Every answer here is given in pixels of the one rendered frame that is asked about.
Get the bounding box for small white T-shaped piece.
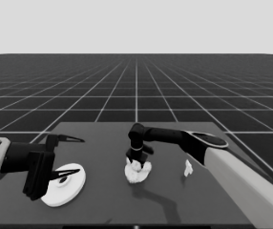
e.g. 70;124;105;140
183;159;195;178

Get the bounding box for white round carrier with pins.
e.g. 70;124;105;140
124;158;153;185

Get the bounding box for large thick white disc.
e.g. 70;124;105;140
40;162;87;208

